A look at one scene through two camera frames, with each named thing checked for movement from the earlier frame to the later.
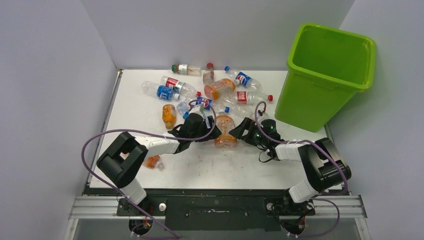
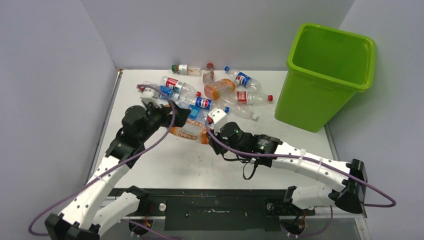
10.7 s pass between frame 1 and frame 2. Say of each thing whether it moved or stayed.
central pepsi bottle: stayed
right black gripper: moved
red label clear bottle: stayed
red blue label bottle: stayed
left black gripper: moved
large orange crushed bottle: moved
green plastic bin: stayed
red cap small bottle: stayed
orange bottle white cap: stayed
